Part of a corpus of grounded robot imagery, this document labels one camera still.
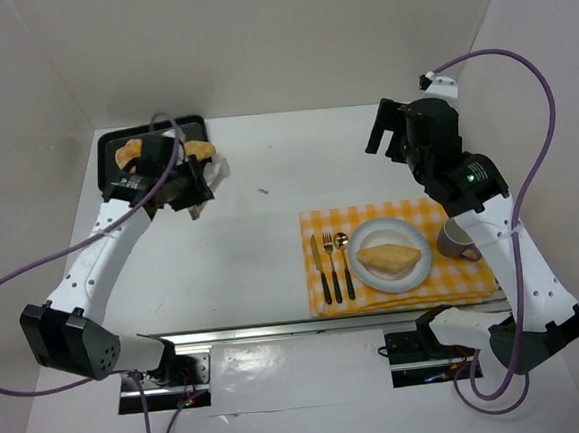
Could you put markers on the aluminium rail front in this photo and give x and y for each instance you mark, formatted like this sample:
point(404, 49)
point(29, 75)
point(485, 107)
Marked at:
point(291, 329)

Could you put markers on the gold spoon black handle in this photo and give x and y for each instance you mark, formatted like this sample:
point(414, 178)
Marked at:
point(341, 242)

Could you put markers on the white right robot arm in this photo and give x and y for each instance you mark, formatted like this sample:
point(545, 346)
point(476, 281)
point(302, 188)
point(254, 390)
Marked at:
point(543, 316)

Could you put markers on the orange fluted cake bread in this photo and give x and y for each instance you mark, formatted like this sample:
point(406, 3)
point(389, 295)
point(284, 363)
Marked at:
point(129, 152)

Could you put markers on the purple mug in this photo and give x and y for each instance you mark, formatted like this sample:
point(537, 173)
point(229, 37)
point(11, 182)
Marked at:
point(453, 243)

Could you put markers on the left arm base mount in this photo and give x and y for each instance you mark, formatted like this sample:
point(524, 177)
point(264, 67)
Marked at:
point(188, 386)

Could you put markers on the gold knife black handle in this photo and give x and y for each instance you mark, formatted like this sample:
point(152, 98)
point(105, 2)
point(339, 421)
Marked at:
point(320, 269)

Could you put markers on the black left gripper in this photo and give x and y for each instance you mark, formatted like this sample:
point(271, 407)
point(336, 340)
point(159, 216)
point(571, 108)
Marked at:
point(197, 182)

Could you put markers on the gold fork black handle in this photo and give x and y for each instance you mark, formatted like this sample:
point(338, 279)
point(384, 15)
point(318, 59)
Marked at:
point(328, 247)

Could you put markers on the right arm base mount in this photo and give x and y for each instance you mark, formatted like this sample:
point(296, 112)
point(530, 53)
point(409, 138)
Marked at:
point(414, 362)

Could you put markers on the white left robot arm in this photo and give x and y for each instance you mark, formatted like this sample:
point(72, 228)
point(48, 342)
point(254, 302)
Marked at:
point(66, 331)

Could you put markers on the long golden bread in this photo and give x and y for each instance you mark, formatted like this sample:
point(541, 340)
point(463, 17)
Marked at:
point(389, 258)

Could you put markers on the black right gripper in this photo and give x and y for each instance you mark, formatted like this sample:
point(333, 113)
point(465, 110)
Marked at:
point(389, 122)

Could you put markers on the white blue-rimmed plate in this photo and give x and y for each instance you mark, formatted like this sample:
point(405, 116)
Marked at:
point(384, 230)

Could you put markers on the small oval bread roll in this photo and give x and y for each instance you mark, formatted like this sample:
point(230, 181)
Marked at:
point(201, 150)

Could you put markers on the yellow checkered cloth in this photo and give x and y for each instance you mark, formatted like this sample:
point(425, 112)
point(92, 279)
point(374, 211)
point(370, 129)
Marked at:
point(453, 281)

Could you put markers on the black baking tray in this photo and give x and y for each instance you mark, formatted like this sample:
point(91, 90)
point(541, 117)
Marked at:
point(192, 126)

